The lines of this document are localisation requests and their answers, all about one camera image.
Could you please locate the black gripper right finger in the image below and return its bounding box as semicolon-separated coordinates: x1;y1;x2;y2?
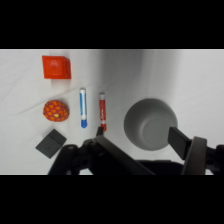
167;126;224;176

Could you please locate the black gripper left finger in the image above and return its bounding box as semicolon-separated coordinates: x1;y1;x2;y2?
48;125;156;176

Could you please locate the grey bowl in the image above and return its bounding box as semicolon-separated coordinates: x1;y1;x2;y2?
123;97;179;152

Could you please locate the red marker pen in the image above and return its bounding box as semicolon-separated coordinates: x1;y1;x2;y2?
98;92;108;133

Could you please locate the blue marker pen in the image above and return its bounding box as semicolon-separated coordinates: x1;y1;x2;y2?
78;87;89;129

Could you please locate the dark grey square block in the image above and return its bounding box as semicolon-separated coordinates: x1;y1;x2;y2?
35;129;68;159

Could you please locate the orange spotted ball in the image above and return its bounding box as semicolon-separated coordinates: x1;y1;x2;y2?
42;99;70;122

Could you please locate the orange cube block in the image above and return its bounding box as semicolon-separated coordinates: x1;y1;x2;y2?
41;55;72;80

